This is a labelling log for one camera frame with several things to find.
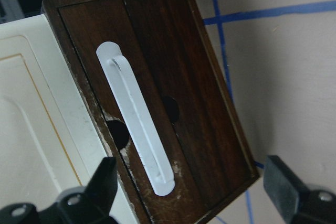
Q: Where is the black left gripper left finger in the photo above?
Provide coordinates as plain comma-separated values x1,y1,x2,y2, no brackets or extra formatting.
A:
1,157,117,223

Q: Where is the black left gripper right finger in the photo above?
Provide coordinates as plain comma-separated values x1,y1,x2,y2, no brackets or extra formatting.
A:
263,155,335,223

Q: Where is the dark wooden drawer cabinet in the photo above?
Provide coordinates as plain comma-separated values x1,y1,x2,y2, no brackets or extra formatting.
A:
42,0,259,223

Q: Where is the white drawer handle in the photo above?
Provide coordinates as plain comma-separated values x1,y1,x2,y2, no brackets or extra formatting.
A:
96,41,175,196

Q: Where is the cream plastic storage box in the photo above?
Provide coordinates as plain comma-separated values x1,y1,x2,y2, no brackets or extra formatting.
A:
1,14,138,223

